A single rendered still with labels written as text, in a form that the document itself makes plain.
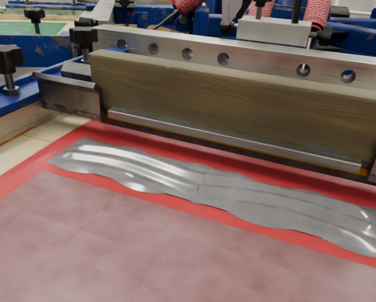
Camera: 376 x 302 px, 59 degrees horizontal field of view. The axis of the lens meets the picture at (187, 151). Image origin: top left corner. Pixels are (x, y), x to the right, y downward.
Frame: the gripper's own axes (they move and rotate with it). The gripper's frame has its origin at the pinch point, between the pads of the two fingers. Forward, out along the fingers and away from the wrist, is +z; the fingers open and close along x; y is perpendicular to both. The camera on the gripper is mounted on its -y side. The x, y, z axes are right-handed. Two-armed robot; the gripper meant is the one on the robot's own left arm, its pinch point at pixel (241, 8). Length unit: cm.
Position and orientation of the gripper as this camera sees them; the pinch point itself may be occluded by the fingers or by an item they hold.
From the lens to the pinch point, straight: 36.8
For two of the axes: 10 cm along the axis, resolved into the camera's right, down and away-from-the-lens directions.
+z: -0.4, 8.7, 5.0
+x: -3.7, 4.5, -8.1
